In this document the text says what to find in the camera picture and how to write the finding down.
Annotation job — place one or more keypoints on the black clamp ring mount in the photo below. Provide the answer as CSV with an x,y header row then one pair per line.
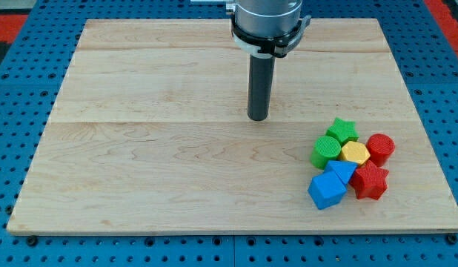
x,y
266,47

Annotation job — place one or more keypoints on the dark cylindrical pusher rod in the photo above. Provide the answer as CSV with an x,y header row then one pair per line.
x,y
259,87

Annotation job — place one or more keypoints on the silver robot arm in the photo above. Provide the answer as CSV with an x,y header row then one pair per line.
x,y
266,30

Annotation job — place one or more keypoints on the green star block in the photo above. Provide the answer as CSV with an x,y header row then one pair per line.
x,y
343,131

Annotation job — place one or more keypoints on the green cylinder block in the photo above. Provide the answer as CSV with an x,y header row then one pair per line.
x,y
325,149

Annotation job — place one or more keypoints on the light wooden board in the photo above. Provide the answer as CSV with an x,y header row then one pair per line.
x,y
149,135

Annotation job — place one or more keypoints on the yellow hexagon block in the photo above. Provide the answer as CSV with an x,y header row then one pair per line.
x,y
354,152

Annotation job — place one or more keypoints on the blue triangle block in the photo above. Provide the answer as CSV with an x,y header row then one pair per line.
x,y
343,169

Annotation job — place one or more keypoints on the blue cube block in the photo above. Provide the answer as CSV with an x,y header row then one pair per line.
x,y
326,190

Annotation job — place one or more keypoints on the red cylinder block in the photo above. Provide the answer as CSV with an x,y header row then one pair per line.
x,y
380,147

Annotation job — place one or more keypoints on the red star block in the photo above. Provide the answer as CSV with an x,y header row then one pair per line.
x,y
369,181

